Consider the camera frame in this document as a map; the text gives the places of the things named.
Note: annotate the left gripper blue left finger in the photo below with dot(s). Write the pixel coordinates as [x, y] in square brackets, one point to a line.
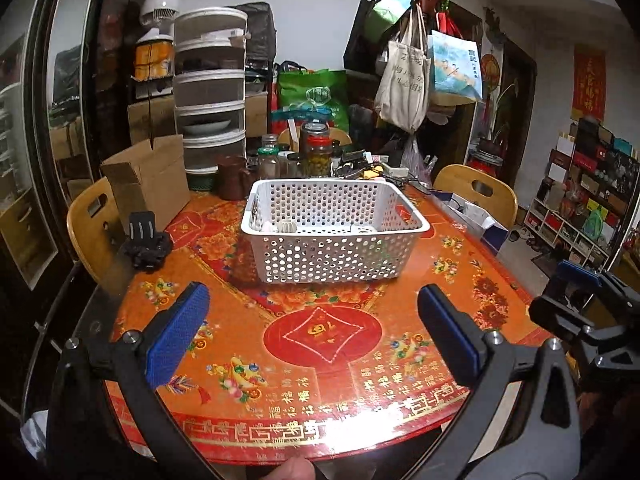
[106, 419]

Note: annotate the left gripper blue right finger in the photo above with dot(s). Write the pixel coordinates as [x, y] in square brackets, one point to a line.
[541, 439]

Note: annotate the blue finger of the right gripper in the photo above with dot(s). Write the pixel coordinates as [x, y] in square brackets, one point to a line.
[616, 295]
[583, 337]

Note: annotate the white cream round soft item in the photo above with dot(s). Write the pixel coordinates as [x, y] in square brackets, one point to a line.
[286, 226]

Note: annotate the person's left hand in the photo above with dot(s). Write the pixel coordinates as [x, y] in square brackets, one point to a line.
[295, 468]

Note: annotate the shelf with colourful boxes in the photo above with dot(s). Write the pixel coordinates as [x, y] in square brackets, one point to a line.
[583, 208]

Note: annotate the white blue box on chair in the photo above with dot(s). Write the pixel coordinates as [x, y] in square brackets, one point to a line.
[480, 223]

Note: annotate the right wooden chair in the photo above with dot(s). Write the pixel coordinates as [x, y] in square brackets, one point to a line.
[496, 197]

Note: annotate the wooden chair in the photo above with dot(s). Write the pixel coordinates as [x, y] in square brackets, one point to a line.
[94, 227]
[496, 197]

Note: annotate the black phone stand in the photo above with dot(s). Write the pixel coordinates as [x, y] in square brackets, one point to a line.
[146, 247]

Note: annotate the red floral tablecloth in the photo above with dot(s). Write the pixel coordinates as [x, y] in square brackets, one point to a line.
[315, 370]

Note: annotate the left wooden chair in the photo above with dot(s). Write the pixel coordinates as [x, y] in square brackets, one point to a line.
[94, 227]

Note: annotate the cardboard box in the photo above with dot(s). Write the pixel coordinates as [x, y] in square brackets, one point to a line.
[149, 176]

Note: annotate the blue illustrated tote bag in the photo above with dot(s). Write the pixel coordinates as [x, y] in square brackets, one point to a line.
[456, 76]

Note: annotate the white perforated plastic basket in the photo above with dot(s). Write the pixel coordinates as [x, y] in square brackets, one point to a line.
[347, 230]

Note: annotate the beige canvas tote bag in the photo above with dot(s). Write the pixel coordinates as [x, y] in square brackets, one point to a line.
[402, 97]

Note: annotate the red lidded glass jar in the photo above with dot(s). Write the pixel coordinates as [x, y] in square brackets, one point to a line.
[319, 151]

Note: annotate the green shopping bag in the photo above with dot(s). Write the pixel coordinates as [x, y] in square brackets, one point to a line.
[304, 94]

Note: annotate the stacked grey drawer tower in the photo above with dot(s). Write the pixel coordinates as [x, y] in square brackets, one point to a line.
[209, 90]

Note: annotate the red wall banner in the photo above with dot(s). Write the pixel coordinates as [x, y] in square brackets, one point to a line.
[589, 83]

